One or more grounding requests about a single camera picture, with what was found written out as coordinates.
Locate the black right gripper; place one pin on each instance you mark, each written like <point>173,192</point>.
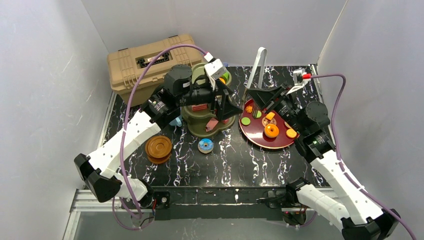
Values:
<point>276,98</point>

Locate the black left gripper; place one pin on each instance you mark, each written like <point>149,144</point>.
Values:
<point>216,101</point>

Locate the green macaron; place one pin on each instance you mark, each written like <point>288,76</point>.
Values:
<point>245,121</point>
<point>256,114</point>

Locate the red round lacquer tray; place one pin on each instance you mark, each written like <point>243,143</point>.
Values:
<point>255,131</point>

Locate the red layered cake square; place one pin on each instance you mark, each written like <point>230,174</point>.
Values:
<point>199,107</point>

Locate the orange glazed donut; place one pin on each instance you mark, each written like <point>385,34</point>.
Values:
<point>271,131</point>

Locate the green three-tier serving stand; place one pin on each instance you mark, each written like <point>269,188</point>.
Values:
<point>197,121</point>

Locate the pink swirl roll cake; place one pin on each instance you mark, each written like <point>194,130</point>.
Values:
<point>211,124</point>

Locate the blue frosted donut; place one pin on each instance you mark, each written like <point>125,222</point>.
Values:
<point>205,146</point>

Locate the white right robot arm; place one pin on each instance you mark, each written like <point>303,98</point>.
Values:
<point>319,151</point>

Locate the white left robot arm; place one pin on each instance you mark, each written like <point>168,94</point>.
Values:
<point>99,168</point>

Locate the square yellow cracker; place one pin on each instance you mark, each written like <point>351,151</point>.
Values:
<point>270,116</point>

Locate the orange flower cookie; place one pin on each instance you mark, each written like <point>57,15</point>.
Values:
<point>249,109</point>

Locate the round yellow biscuit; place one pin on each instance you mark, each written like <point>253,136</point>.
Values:
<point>291,133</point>

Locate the tan plastic toolbox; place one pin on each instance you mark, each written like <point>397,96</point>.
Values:
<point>126,65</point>

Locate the stacked brown wooden coasters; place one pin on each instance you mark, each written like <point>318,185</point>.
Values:
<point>158,149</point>

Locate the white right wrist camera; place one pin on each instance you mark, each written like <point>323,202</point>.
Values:
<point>301,78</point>

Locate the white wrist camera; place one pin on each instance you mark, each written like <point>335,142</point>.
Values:
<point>301,78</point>
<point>214,69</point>

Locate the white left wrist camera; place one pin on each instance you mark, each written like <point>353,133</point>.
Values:
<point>214,69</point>

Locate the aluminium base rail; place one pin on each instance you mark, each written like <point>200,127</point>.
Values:
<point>271,203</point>

